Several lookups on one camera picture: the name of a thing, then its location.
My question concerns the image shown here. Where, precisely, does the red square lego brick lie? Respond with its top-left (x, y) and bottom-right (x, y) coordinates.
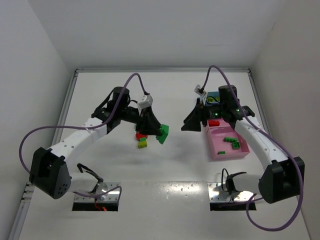
top-left (208, 119), bottom-right (220, 127)

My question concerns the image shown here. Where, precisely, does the red round lego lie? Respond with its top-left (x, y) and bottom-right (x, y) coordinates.
top-left (135, 132), bottom-right (148, 141)

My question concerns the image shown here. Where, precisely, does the yellow-green lego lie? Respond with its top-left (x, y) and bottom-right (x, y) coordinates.
top-left (206, 97), bottom-right (216, 103)

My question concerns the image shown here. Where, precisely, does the green purple lego stack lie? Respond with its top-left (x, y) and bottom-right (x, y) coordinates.
top-left (156, 124), bottom-right (169, 145)

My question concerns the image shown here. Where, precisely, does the yellow-green lego brick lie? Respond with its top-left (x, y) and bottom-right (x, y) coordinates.
top-left (138, 137), bottom-right (148, 149)

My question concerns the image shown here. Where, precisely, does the green lego plate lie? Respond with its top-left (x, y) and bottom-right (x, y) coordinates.
top-left (223, 137), bottom-right (238, 143)

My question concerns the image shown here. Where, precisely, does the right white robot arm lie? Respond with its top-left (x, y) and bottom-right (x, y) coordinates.
top-left (181, 85), bottom-right (305, 204)

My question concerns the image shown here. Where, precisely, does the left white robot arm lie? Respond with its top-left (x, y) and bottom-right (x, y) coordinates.
top-left (29, 86), bottom-right (163, 199)

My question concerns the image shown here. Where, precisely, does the light blue container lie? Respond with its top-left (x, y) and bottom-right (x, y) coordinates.
top-left (205, 91), bottom-right (220, 105)

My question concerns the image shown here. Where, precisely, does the large pink container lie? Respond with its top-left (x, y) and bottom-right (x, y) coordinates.
top-left (206, 127), bottom-right (250, 161)

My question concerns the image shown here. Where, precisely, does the small pink container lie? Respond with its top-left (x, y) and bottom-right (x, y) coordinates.
top-left (204, 118), bottom-right (232, 130)

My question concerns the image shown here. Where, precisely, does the green square lego in bin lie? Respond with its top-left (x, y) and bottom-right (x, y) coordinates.
top-left (231, 141), bottom-right (241, 150)

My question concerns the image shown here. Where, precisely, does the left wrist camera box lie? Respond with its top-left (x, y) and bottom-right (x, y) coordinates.
top-left (137, 94), bottom-right (153, 110)

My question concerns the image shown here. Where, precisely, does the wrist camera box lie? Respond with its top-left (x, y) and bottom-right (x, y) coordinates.
top-left (137, 94), bottom-right (153, 110)
top-left (194, 84), bottom-right (208, 105)

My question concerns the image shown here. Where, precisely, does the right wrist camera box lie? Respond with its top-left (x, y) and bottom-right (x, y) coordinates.
top-left (194, 84), bottom-right (208, 105)

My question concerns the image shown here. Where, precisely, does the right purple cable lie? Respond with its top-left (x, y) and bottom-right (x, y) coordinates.
top-left (201, 65), bottom-right (305, 231)

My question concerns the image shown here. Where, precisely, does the purple cable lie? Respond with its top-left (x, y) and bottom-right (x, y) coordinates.
top-left (19, 72), bottom-right (148, 201)
top-left (201, 65), bottom-right (305, 231)

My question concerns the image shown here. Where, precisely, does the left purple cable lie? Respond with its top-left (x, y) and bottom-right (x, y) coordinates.
top-left (19, 72), bottom-right (148, 201)

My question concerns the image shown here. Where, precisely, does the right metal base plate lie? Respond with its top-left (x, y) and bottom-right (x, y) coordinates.
top-left (207, 182), bottom-right (253, 204)

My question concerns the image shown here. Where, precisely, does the metal base plate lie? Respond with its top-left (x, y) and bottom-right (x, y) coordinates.
top-left (73, 182), bottom-right (122, 204)
top-left (207, 182), bottom-right (253, 204)

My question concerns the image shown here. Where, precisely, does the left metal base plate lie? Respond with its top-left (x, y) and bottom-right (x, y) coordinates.
top-left (73, 182), bottom-right (122, 204)

